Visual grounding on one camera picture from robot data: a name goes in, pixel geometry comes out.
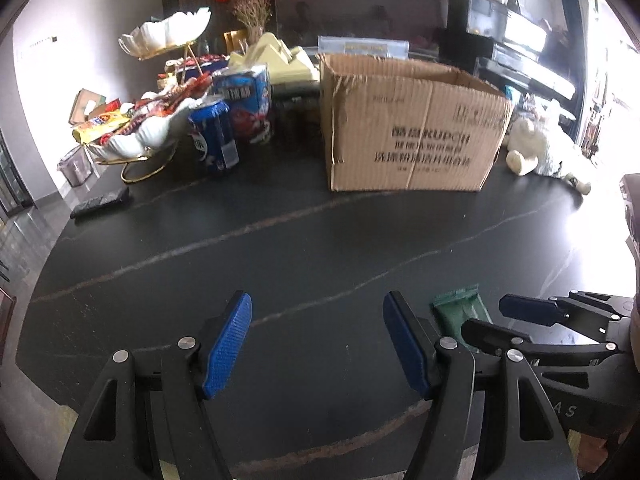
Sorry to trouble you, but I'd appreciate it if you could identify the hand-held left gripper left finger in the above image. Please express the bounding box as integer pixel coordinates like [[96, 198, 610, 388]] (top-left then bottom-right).
[[55, 290, 253, 480]]

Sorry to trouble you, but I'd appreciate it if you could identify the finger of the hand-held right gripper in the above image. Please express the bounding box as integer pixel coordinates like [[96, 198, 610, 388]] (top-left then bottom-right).
[[499, 290, 637, 350], [460, 317, 626, 367]]

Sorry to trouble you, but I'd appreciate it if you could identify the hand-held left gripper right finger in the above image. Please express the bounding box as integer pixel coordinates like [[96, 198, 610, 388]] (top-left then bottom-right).
[[382, 290, 581, 480]]

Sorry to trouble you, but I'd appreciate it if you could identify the dark green snack packet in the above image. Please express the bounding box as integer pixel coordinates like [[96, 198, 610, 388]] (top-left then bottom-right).
[[432, 284, 496, 351]]

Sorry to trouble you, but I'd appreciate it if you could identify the brown cardboard box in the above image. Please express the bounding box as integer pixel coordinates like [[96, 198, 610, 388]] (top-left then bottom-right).
[[317, 52, 513, 193]]

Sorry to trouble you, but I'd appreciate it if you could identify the white plush toy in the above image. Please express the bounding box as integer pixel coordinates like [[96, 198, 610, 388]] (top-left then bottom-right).
[[505, 115, 593, 196]]

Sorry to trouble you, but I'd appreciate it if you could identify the black remote control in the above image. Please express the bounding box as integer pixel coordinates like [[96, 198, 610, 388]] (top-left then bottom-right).
[[70, 188, 130, 219]]

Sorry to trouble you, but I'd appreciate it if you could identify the blue drink can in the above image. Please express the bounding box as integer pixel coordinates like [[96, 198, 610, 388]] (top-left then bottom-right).
[[187, 97, 241, 173]]

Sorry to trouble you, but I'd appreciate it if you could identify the white shell tiered stand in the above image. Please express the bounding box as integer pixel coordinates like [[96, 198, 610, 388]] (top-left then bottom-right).
[[82, 7, 213, 183]]

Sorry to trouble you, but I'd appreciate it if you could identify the dark glass container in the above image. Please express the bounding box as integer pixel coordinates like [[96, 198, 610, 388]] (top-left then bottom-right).
[[272, 82, 321, 146]]

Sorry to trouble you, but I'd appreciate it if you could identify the clear plastic bin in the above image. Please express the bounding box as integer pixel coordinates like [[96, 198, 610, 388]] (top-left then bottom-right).
[[57, 145, 96, 186]]

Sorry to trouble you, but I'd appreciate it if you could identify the blue snack carton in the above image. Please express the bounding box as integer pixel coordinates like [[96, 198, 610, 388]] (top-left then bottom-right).
[[212, 64, 275, 146]]

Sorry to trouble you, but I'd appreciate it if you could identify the yellow snack packet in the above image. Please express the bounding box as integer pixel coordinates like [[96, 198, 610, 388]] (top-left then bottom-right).
[[72, 112, 132, 143]]

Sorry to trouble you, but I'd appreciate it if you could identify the pile of red snack packets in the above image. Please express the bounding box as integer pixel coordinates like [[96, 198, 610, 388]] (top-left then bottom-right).
[[120, 75, 211, 136]]

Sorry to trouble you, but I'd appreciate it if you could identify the small brown box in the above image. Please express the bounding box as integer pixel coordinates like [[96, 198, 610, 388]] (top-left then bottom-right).
[[69, 89, 108, 126]]

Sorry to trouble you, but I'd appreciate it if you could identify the black upright piano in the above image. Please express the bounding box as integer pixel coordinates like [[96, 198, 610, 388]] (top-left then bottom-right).
[[445, 0, 581, 111]]

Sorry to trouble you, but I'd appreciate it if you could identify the cream tissue box holder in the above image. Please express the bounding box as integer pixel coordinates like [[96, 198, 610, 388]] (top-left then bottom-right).
[[227, 32, 321, 83]]

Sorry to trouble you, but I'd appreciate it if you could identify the clear plastic box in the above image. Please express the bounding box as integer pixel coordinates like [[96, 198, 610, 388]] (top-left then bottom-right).
[[317, 35, 410, 61]]

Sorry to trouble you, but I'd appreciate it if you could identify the dried flower bunch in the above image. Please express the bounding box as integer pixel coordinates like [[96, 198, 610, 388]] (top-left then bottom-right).
[[232, 0, 273, 43]]

